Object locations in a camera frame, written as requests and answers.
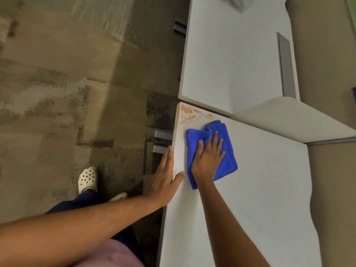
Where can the person's left hand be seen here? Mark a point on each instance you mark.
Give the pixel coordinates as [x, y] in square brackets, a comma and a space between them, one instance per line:
[162, 183]

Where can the person's right hand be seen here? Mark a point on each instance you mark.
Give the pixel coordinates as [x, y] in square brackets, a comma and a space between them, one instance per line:
[207, 164]

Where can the blue microfibre cloth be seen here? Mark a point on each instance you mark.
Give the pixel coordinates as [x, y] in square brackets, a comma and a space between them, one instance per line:
[229, 161]

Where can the person's left forearm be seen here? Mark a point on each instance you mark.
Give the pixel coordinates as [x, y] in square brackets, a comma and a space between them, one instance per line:
[69, 233]

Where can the person's right forearm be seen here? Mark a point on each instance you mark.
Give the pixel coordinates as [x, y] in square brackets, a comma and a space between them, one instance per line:
[228, 233]

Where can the person's right white clog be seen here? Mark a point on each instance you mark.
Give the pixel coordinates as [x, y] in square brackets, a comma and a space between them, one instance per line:
[119, 196]

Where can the person's white clog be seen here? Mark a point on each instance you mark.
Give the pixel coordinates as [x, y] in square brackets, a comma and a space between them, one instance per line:
[119, 196]
[87, 179]

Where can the person's left white clog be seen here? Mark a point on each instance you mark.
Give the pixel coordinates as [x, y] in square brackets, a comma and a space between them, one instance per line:
[87, 179]

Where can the person's blue trousers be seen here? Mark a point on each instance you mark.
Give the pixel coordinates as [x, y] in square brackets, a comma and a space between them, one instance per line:
[78, 201]

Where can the person's pink shirt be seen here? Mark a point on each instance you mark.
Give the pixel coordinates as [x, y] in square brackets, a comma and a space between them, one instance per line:
[111, 255]

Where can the grey metal table foot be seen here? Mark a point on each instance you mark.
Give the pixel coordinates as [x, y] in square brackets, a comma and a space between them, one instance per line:
[164, 134]
[161, 149]

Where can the white table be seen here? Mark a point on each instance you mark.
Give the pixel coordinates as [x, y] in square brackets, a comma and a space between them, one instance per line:
[264, 205]

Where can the white rounded divider panel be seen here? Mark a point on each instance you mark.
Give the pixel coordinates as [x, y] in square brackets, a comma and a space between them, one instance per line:
[292, 122]

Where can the white office desk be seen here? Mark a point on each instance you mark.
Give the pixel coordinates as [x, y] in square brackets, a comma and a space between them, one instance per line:
[228, 66]

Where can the beige partition panel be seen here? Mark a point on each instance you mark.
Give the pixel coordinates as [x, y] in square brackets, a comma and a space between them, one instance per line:
[322, 52]
[333, 205]

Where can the dark metal desk foot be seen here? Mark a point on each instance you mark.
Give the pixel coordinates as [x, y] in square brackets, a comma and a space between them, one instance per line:
[180, 26]

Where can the clear plastic bag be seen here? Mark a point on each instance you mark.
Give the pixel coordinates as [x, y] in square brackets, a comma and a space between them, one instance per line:
[239, 2]

